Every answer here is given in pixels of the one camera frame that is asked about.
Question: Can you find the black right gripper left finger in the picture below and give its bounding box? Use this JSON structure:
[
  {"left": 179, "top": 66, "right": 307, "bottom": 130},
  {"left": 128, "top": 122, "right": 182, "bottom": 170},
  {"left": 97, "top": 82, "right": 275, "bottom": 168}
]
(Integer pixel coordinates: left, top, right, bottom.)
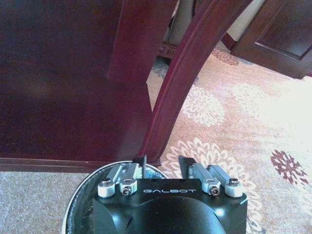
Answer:
[{"left": 97, "top": 154, "right": 148, "bottom": 198}]

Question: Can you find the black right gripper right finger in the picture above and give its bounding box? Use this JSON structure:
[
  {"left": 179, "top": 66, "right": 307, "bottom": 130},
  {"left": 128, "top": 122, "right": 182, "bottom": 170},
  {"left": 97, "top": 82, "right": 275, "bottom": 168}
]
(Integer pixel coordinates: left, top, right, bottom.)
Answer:
[{"left": 178, "top": 155, "right": 243, "bottom": 198}]

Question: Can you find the round metal trash bin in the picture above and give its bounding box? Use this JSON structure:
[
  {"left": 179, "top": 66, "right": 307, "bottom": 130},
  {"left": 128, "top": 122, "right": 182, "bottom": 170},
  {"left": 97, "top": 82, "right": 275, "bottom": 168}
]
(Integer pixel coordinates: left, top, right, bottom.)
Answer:
[{"left": 61, "top": 159, "right": 171, "bottom": 234}]

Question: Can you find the dark red wooden desk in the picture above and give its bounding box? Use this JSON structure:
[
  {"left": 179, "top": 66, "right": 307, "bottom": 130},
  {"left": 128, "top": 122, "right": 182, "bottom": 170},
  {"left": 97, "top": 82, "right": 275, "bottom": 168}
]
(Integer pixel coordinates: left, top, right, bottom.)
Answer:
[{"left": 0, "top": 0, "right": 254, "bottom": 173}]

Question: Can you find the dark wooden cabinet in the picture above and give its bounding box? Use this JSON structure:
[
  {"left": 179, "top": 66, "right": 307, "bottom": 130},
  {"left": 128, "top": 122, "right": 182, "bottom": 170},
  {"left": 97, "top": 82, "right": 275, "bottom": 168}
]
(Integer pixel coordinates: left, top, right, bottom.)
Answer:
[{"left": 230, "top": 0, "right": 312, "bottom": 79}]

